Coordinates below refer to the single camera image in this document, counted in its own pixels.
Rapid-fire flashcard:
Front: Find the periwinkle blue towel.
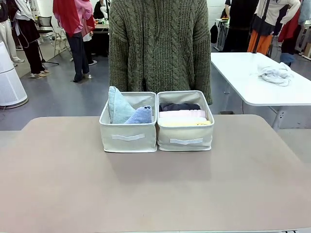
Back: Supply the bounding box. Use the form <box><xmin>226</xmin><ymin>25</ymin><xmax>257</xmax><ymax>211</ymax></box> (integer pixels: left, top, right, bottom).
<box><xmin>123</xmin><ymin>105</ymin><xmax>153</xmax><ymax>124</ymax></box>

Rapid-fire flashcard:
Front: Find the yellow towel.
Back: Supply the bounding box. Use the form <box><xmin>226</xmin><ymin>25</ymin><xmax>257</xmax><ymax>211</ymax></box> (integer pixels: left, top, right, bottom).
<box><xmin>159</xmin><ymin>116</ymin><xmax>212</xmax><ymax>127</ymax></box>

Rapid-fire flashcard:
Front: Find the light teal towel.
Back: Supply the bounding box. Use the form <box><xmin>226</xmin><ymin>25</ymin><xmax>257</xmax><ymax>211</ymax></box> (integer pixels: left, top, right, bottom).
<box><xmin>107</xmin><ymin>86</ymin><xmax>136</xmax><ymax>124</ymax></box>

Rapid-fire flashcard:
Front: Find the white folding step stool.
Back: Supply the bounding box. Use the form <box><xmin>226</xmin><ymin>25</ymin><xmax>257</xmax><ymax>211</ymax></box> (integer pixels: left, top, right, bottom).
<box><xmin>53</xmin><ymin>31</ymin><xmax>71</xmax><ymax>56</ymax></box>

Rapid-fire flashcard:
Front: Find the dark navy rolled towel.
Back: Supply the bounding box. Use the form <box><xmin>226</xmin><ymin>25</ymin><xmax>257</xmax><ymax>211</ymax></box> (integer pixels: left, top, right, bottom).
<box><xmin>159</xmin><ymin>102</ymin><xmax>202</xmax><ymax>113</ymax></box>

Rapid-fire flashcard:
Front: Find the pink rolled towel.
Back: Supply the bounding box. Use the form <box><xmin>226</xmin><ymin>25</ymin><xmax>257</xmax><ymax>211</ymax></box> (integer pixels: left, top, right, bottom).
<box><xmin>159</xmin><ymin>109</ymin><xmax>207</xmax><ymax>119</ymax></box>

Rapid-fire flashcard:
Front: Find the cream fabric storage box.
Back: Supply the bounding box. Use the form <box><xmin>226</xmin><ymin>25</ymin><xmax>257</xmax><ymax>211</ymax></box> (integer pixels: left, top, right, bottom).
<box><xmin>99</xmin><ymin>91</ymin><xmax>158</xmax><ymax>153</ymax></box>
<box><xmin>156</xmin><ymin>90</ymin><xmax>215</xmax><ymax>152</ymax></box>

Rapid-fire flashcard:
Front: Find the person in green knit sweater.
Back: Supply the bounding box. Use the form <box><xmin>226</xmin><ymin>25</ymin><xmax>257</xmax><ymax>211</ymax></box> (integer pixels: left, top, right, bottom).
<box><xmin>108</xmin><ymin>0</ymin><xmax>212</xmax><ymax>105</ymax></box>

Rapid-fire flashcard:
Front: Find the white table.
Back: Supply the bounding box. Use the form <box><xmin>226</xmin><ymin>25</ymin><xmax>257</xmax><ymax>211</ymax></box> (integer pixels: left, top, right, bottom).
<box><xmin>210</xmin><ymin>52</ymin><xmax>311</xmax><ymax>129</ymax></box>

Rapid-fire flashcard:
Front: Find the black backpack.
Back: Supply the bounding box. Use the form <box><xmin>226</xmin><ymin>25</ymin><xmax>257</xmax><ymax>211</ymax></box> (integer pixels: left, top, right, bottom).
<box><xmin>210</xmin><ymin>23</ymin><xmax>219</xmax><ymax>44</ymax></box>

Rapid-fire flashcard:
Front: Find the grey metal rack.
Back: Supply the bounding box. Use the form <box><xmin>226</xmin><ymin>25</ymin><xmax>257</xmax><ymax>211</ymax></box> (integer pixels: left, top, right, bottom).
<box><xmin>217</xmin><ymin>18</ymin><xmax>230</xmax><ymax>51</ymax></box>

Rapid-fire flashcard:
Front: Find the seated person in black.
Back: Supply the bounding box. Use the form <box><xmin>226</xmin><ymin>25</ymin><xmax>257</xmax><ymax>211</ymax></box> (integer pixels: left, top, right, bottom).
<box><xmin>93</xmin><ymin>0</ymin><xmax>110</xmax><ymax>20</ymax></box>

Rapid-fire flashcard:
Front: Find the black tripod stand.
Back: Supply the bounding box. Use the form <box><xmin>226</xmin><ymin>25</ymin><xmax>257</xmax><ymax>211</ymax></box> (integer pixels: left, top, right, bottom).
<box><xmin>37</xmin><ymin>43</ymin><xmax>59</xmax><ymax>66</ymax></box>

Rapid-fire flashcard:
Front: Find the person in long black coat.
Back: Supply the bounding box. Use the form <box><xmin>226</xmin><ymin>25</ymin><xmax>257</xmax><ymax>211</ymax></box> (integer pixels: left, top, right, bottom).
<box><xmin>222</xmin><ymin>0</ymin><xmax>259</xmax><ymax>53</ymax></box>

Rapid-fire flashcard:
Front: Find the crumpled white cloth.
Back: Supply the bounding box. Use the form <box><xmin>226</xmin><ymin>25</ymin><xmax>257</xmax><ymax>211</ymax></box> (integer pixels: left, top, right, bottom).
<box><xmin>257</xmin><ymin>62</ymin><xmax>294</xmax><ymax>87</ymax></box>

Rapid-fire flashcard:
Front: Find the person with red scarf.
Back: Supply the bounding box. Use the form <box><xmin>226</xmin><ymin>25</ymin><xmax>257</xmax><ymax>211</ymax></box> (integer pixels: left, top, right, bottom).
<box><xmin>52</xmin><ymin>0</ymin><xmax>96</xmax><ymax>83</ymax></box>

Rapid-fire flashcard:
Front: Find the black mesh office chair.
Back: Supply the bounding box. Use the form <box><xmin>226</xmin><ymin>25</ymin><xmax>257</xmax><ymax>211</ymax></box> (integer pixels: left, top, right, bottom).
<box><xmin>36</xmin><ymin>16</ymin><xmax>55</xmax><ymax>44</ymax></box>

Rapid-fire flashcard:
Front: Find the white air purifier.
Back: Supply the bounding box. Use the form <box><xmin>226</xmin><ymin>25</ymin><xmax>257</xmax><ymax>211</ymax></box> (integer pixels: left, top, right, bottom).
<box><xmin>0</xmin><ymin>40</ymin><xmax>29</xmax><ymax>107</ymax></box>

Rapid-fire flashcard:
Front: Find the person in black dress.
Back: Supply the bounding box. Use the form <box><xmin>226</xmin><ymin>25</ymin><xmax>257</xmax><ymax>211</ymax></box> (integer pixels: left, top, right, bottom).
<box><xmin>7</xmin><ymin>0</ymin><xmax>49</xmax><ymax>79</ymax></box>

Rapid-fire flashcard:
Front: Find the person in orange trousers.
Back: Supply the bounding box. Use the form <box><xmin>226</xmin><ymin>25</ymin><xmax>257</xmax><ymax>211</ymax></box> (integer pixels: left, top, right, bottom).
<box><xmin>247</xmin><ymin>0</ymin><xmax>302</xmax><ymax>55</ymax></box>

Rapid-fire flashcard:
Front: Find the person in red jacket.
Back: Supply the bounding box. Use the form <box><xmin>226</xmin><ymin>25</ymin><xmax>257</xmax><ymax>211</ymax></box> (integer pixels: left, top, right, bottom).
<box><xmin>278</xmin><ymin>9</ymin><xmax>303</xmax><ymax>67</ymax></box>

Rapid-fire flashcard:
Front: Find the person in white trousers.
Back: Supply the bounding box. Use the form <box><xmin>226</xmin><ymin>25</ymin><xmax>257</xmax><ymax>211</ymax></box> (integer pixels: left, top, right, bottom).
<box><xmin>0</xmin><ymin>0</ymin><xmax>25</xmax><ymax>67</ymax></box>

